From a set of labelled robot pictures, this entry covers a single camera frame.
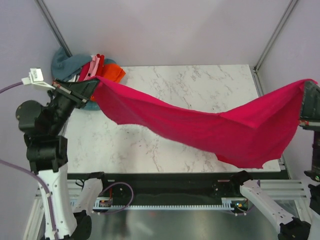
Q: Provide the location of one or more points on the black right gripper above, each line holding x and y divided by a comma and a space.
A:
310, 106

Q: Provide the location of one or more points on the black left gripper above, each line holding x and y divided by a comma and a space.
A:
80, 92

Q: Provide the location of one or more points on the grey blue t shirt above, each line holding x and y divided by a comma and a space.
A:
64, 67

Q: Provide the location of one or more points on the magenta t shirt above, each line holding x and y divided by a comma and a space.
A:
246, 136

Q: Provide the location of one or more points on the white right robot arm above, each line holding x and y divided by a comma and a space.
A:
288, 226

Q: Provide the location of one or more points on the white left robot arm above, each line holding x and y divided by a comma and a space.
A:
47, 155

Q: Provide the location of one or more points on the white t shirt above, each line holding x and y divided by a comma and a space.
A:
75, 78

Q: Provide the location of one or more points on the crimson t shirt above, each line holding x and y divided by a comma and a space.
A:
85, 68

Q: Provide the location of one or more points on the pink t shirt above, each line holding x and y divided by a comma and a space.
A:
93, 67

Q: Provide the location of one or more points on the orange t shirt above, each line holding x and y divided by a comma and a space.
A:
111, 72

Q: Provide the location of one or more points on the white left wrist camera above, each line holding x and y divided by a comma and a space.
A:
35, 78

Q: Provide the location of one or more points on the aluminium frame rail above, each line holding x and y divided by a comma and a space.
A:
275, 188

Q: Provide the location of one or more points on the white cable duct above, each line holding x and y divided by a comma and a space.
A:
104, 204

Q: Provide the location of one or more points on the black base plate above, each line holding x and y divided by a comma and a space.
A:
123, 192

